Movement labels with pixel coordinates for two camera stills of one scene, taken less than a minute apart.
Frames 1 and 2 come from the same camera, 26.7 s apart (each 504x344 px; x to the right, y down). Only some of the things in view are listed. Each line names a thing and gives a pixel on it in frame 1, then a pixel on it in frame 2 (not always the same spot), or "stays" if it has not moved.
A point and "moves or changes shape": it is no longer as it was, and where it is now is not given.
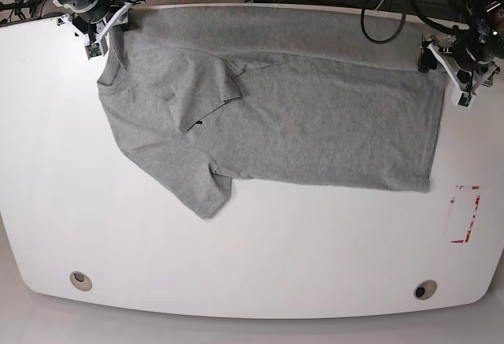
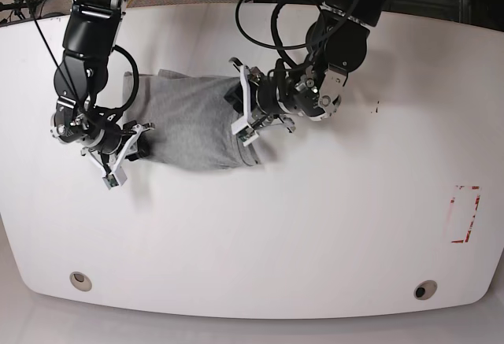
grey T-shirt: x=297 y=95 moves or changes shape
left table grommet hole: x=80 y=281 stays
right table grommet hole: x=425 y=290 stays
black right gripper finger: x=427 y=61 → x=235 y=97
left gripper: x=95 y=38 → x=108 y=143
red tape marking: x=468 y=231 stays
